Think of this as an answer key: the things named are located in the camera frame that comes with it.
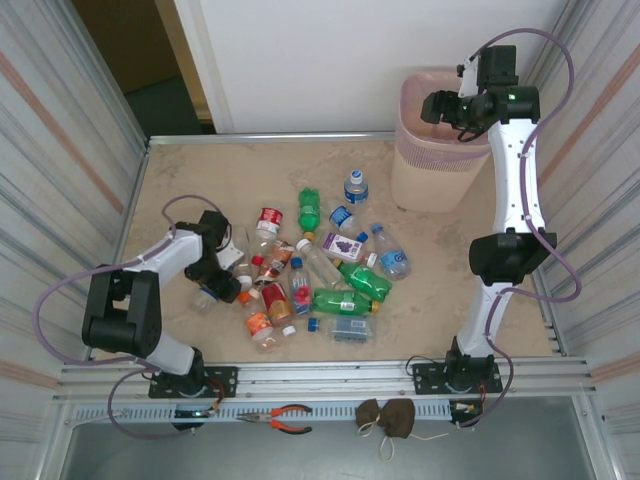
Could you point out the bottle with red gold label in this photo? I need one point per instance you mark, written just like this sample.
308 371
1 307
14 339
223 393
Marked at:
276 302

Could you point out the clear plastic bottle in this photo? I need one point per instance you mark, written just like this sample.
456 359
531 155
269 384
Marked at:
202 304

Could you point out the plain clear bottle white cap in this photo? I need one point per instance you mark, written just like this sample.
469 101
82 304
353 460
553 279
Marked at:
244 280
320 265

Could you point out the small clear bottle blue label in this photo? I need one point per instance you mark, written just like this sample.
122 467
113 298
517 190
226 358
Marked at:
341 216

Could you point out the clear bottle blue Pocari label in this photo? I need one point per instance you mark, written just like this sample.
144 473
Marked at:
356 192

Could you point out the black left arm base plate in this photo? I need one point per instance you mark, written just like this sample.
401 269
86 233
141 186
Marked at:
225 380

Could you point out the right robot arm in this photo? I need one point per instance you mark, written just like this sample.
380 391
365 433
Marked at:
515 170

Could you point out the Fiji water bottle blue cap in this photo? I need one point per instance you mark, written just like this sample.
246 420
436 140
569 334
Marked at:
300 290

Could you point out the white door frame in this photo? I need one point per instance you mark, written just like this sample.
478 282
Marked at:
202 60

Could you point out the clear bottle light-blue cap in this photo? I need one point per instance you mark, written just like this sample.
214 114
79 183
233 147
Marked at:
395 257

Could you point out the clear bottle orange label cap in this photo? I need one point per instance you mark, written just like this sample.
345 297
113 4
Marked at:
258 325

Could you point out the brown cloth pouch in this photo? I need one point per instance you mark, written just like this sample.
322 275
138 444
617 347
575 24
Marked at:
369 412
397 417

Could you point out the green plastic bottle yellow cap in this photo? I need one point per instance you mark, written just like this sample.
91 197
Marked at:
340 300
307 210
365 281

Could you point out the translucent pink bin liner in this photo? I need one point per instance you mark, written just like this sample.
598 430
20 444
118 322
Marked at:
415 85

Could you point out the clear bottle purple grape label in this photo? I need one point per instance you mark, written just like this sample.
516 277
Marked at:
342 246

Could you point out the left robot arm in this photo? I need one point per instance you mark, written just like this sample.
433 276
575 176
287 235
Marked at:
170 251

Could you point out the grooved aluminium mounting rail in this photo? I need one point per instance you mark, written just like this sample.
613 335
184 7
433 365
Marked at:
325 375

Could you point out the aluminium table edge rail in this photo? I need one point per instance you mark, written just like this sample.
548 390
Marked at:
275 137

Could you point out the beige slatted plastic bin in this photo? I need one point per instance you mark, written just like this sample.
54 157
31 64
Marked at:
425 185

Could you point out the bottle with copper brown label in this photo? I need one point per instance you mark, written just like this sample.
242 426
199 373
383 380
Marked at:
275 261

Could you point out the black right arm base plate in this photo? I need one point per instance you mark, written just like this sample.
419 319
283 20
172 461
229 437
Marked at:
425 377

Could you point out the clear bottle dark grey label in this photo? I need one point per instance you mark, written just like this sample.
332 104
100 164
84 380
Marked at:
350 327

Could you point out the brown door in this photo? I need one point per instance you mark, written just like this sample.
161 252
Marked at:
125 45

